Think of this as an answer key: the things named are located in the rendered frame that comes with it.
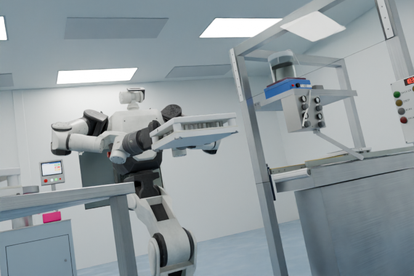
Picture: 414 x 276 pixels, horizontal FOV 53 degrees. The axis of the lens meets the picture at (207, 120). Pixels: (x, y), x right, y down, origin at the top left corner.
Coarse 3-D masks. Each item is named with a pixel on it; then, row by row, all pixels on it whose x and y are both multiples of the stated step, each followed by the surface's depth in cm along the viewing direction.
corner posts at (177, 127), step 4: (228, 120) 147; (232, 120) 147; (172, 124) 137; (176, 124) 137; (180, 124) 137; (228, 124) 148; (232, 124) 146; (176, 128) 136; (180, 128) 137; (156, 136) 155; (152, 140) 156; (156, 140) 155
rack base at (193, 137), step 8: (208, 128) 141; (216, 128) 143; (224, 128) 144; (232, 128) 145; (168, 136) 141; (176, 136) 135; (184, 136) 136; (192, 136) 138; (200, 136) 141; (208, 136) 145; (216, 136) 148; (224, 136) 153; (152, 144) 155; (160, 144) 148; (168, 144) 146; (176, 144) 150; (184, 144) 155; (192, 144) 159; (200, 144) 164
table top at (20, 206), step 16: (48, 192) 107; (64, 192) 111; (80, 192) 115; (96, 192) 119; (112, 192) 123; (128, 192) 127; (0, 208) 97; (16, 208) 100; (32, 208) 109; (48, 208) 129
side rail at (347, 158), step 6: (384, 150) 275; (390, 150) 279; (396, 150) 284; (402, 150) 289; (408, 150) 294; (342, 156) 245; (348, 156) 249; (354, 156) 253; (366, 156) 260; (372, 156) 265; (306, 162) 225; (312, 162) 228; (318, 162) 231; (324, 162) 234; (330, 162) 237; (336, 162) 241
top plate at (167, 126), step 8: (176, 120) 136; (184, 120) 138; (192, 120) 139; (200, 120) 141; (208, 120) 142; (216, 120) 145; (224, 120) 148; (160, 128) 147; (168, 128) 143; (152, 136) 155; (160, 136) 158
